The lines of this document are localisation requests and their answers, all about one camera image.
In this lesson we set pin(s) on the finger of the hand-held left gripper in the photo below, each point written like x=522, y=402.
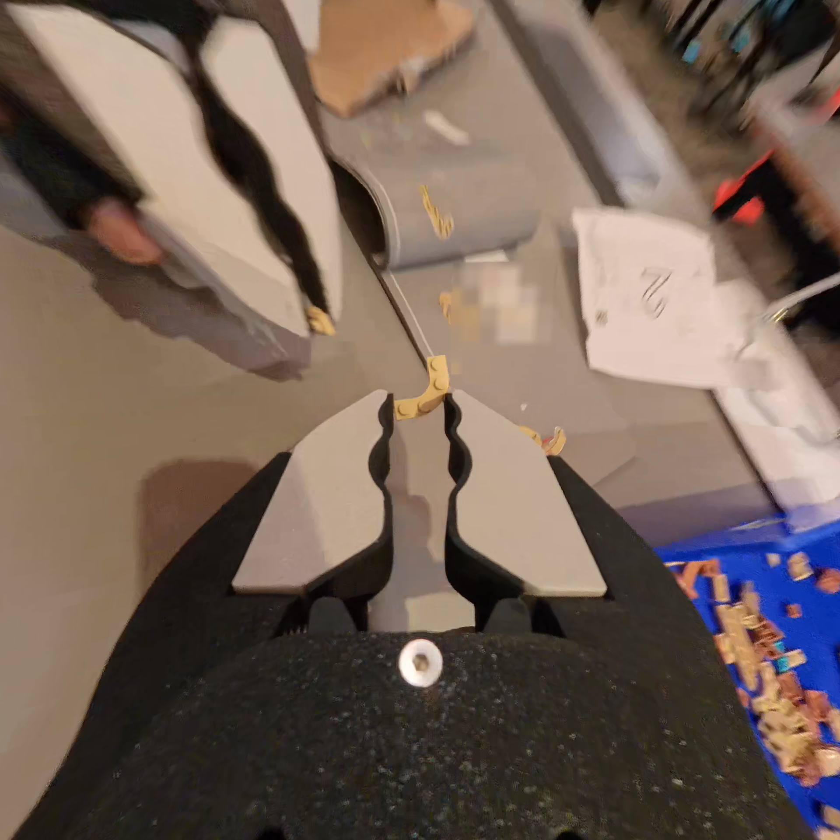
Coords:
x=151, y=144
x=282, y=144

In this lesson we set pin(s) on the pile of small bricks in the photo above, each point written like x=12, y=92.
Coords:
x=781, y=715

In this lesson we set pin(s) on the person's left hand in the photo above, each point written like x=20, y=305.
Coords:
x=121, y=233

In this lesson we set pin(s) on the torn cardboard box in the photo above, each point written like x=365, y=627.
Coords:
x=380, y=46

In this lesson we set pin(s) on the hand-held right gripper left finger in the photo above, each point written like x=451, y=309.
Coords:
x=315, y=512

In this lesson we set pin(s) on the grey desk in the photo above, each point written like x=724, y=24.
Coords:
x=98, y=394

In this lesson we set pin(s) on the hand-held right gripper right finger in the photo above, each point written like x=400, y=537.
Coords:
x=525, y=518

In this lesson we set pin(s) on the grey instruction booklet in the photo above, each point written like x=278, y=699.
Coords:
x=492, y=216

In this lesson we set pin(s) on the white paper sheet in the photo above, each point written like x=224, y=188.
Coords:
x=787, y=426

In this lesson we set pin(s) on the blue plastic bin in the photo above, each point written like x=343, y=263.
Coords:
x=722, y=535

